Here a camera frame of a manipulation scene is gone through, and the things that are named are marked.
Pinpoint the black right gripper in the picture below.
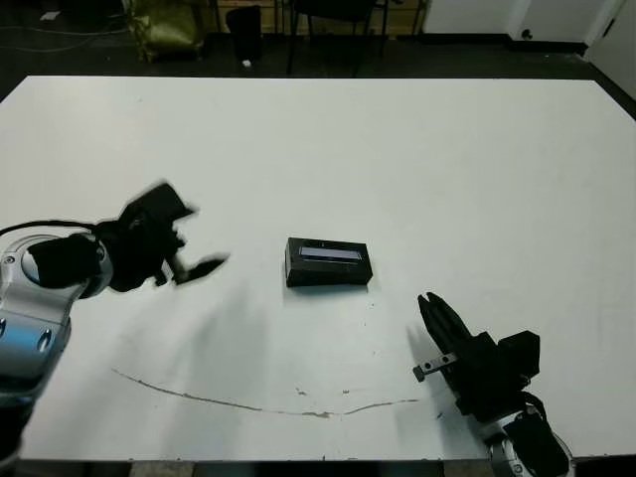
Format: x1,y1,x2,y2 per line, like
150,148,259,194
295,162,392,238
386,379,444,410
411,291,533,418

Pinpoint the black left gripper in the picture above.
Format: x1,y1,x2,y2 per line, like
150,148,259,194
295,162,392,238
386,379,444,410
96,203,233,293

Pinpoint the black box lid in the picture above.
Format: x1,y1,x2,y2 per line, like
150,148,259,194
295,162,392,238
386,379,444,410
284,237,376,288

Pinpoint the yellowish plastic bag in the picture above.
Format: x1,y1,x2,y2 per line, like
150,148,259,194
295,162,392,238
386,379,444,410
123,0,206,64

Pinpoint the black waste bin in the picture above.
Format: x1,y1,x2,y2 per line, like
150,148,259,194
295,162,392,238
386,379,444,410
226,5,263,64

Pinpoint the wooden shelving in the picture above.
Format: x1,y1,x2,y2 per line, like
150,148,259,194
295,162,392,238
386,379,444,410
211,0,429,36

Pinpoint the black chair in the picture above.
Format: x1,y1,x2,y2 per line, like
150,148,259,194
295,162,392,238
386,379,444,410
286,0,390,77

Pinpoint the white door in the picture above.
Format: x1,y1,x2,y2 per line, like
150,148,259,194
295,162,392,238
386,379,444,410
585,0,636,120

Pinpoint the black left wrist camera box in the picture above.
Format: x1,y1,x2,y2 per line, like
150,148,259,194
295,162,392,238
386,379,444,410
118,182,196,230

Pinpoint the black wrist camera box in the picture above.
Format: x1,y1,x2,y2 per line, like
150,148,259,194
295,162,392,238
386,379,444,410
496,329,542,387
118,182,196,230

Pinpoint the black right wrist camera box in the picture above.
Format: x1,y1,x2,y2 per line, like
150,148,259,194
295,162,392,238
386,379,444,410
496,329,542,387

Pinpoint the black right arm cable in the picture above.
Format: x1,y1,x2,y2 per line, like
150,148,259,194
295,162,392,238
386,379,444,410
521,391,553,433

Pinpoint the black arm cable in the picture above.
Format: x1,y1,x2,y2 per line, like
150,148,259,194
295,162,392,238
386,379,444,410
521,391,553,433
0,218,100,239

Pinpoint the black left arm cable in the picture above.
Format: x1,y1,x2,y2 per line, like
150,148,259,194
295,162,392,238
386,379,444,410
0,218,100,239

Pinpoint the thin white cable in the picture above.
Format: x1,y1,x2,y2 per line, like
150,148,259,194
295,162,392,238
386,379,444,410
0,22,130,55

